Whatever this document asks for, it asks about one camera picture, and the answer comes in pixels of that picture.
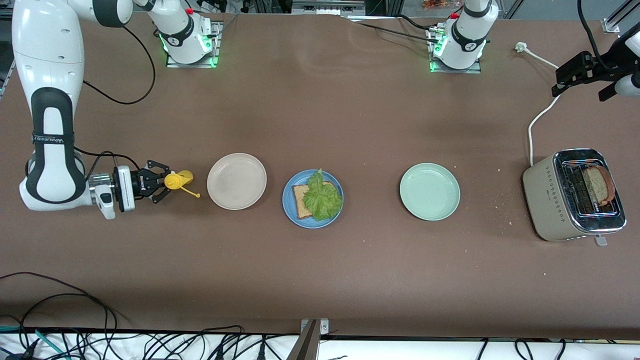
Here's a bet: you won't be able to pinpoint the yellow mustard squeeze bottle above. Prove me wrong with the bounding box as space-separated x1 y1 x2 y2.
164 170 202 199

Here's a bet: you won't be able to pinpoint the brown bread slice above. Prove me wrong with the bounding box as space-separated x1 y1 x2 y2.
292 181 337 220
582 165 616 207

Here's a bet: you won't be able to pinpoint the green lettuce leaf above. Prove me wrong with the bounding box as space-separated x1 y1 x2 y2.
303 168 344 222

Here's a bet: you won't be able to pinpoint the beige round plate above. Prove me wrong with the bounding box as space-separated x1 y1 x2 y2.
206 153 268 211

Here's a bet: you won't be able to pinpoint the blue round plate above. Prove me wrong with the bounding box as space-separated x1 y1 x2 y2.
282 169 345 230

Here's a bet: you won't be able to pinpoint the pale green round plate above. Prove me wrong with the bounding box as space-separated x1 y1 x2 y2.
399 162 461 222

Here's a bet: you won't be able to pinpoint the beige chrome toaster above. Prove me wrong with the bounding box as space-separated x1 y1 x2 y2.
522 148 628 247

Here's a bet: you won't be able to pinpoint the grey metal box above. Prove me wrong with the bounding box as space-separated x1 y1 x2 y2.
291 0 367 16

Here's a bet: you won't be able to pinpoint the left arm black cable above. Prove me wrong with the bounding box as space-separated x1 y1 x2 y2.
577 0 601 56

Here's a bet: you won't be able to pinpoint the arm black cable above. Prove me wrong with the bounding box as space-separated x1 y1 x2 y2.
577 0 601 56
75 25 157 171

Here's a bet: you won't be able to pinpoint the white toaster power cord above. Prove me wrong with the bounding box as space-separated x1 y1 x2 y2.
515 42 563 167

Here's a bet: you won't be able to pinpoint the aluminium frame profile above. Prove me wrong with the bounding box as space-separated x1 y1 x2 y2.
601 0 640 34

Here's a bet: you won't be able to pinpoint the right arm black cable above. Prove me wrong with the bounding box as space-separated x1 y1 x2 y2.
75 25 157 171

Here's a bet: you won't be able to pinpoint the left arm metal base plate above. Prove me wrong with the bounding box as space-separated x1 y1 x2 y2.
429 25 483 74

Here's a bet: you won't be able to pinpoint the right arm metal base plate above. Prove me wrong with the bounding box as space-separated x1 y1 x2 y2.
166 20 223 68

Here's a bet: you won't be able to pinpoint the black looped cable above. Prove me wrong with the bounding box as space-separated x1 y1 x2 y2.
0 272 118 341

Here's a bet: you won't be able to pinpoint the thin black base cable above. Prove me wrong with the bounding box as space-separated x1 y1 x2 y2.
356 14 441 45

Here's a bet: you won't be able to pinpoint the teal cable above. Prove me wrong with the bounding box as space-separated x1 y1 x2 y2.
0 326 68 360

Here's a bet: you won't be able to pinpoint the metal table edge bracket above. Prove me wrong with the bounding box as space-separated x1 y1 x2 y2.
287 318 331 360

